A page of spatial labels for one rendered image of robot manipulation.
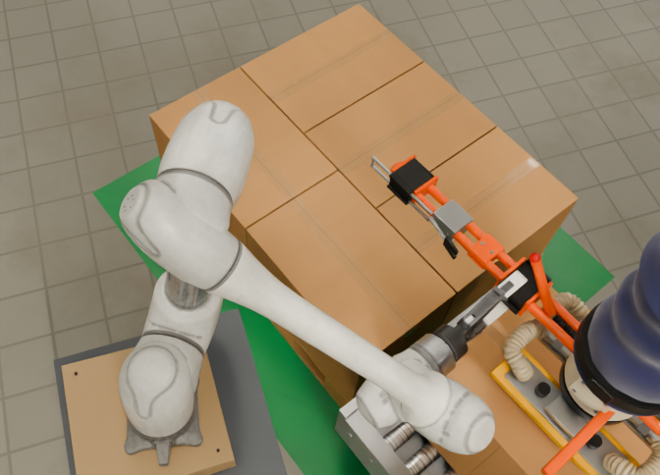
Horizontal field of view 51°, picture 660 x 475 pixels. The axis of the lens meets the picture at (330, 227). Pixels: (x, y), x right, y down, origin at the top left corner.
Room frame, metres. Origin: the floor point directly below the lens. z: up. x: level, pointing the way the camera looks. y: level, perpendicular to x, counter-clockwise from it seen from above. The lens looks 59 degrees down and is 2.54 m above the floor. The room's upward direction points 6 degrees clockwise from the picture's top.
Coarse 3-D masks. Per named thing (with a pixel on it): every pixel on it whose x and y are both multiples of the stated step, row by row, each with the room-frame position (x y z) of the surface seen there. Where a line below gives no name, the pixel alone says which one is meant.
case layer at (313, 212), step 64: (256, 64) 1.87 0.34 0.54; (320, 64) 1.91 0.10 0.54; (384, 64) 1.94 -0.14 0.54; (256, 128) 1.56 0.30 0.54; (320, 128) 1.60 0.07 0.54; (384, 128) 1.63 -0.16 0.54; (448, 128) 1.66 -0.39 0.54; (256, 192) 1.29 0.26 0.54; (320, 192) 1.32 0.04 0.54; (384, 192) 1.34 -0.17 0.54; (448, 192) 1.37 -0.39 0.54; (512, 192) 1.40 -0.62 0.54; (256, 256) 1.10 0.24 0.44; (320, 256) 1.07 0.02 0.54; (384, 256) 1.09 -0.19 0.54; (448, 256) 1.12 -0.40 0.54; (512, 256) 1.19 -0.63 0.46; (384, 320) 0.87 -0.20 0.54; (448, 320) 1.02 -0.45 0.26
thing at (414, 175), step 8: (408, 160) 0.98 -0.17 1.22; (416, 160) 0.99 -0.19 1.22; (400, 168) 0.96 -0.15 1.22; (408, 168) 0.96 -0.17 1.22; (416, 168) 0.96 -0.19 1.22; (424, 168) 0.97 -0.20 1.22; (400, 176) 0.94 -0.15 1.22; (408, 176) 0.94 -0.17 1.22; (416, 176) 0.94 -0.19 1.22; (424, 176) 0.94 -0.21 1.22; (432, 176) 0.95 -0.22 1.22; (408, 184) 0.92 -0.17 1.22; (416, 184) 0.92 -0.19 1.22; (424, 184) 0.92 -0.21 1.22; (432, 184) 0.93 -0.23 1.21; (416, 192) 0.90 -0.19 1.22; (424, 192) 0.92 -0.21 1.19
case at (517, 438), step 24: (552, 288) 0.83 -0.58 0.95; (504, 312) 0.75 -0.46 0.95; (528, 312) 0.76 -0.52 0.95; (480, 336) 0.68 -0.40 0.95; (504, 336) 0.69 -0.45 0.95; (480, 360) 0.62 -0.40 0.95; (552, 360) 0.63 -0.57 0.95; (480, 384) 0.56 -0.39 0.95; (504, 408) 0.50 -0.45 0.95; (504, 432) 0.45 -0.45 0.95; (528, 432) 0.45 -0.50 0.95; (624, 432) 0.48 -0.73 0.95; (456, 456) 0.46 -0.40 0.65; (480, 456) 0.43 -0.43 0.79; (504, 456) 0.40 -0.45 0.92; (528, 456) 0.40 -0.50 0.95; (552, 456) 0.40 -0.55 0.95; (648, 456) 0.43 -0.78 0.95
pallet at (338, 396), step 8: (280, 328) 1.02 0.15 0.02; (288, 336) 0.99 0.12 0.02; (296, 344) 0.96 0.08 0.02; (296, 352) 0.93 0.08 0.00; (304, 352) 0.93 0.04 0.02; (304, 360) 0.90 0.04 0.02; (312, 360) 0.87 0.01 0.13; (312, 368) 0.87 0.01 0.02; (320, 368) 0.83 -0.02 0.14; (320, 376) 0.85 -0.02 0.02; (328, 384) 0.80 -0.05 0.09; (328, 392) 0.79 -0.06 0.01; (336, 392) 0.77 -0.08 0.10; (336, 400) 0.76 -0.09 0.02; (344, 400) 0.74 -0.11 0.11
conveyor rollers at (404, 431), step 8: (400, 424) 0.56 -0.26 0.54; (408, 424) 0.55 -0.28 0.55; (392, 432) 0.53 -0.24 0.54; (400, 432) 0.53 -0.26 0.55; (408, 432) 0.53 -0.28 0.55; (416, 432) 0.54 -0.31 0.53; (392, 440) 0.51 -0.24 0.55; (400, 440) 0.51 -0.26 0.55; (408, 440) 0.52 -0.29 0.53; (392, 448) 0.49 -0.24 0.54; (424, 448) 0.50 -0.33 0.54; (432, 448) 0.50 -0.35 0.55; (416, 456) 0.47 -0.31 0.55; (424, 456) 0.47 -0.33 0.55; (432, 456) 0.47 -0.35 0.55; (408, 464) 0.44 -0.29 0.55; (416, 464) 0.45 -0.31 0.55; (424, 464) 0.45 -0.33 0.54; (416, 472) 0.43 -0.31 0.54; (448, 472) 0.44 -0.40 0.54; (456, 472) 0.44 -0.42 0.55
